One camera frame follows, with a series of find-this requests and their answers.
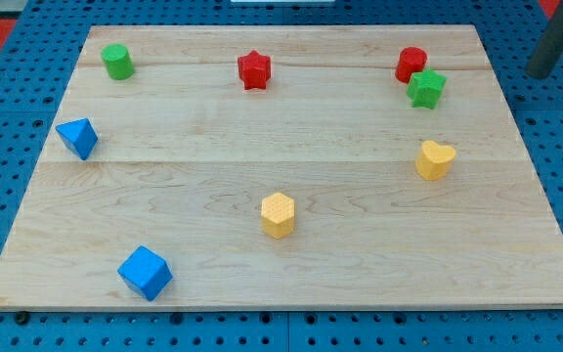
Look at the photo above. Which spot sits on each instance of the yellow hexagon block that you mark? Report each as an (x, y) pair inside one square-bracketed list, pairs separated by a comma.
[(278, 215)]

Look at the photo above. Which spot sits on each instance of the red star block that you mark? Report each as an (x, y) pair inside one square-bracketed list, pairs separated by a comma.
[(254, 70)]

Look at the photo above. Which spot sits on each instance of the green star block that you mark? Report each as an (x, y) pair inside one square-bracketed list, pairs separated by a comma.
[(425, 88)]

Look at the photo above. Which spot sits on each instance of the wooden board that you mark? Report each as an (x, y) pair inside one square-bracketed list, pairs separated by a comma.
[(293, 168)]

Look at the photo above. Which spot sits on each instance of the yellow heart block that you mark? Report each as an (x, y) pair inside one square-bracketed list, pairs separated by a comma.
[(434, 161)]

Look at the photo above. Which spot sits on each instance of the blue cube block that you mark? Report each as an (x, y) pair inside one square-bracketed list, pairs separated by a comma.
[(145, 272)]

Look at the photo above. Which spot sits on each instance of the red cylinder block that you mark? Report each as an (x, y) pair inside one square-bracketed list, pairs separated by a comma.
[(411, 60)]

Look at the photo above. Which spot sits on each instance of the green cylinder block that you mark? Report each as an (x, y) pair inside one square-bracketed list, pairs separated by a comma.
[(117, 61)]

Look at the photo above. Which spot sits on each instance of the blue triangular prism block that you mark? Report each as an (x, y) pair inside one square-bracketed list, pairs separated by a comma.
[(79, 137)]

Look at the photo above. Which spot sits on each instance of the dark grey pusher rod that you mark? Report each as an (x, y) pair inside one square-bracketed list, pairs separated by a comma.
[(549, 48)]

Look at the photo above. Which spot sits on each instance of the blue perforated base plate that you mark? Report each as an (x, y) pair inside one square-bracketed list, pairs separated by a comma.
[(36, 63)]

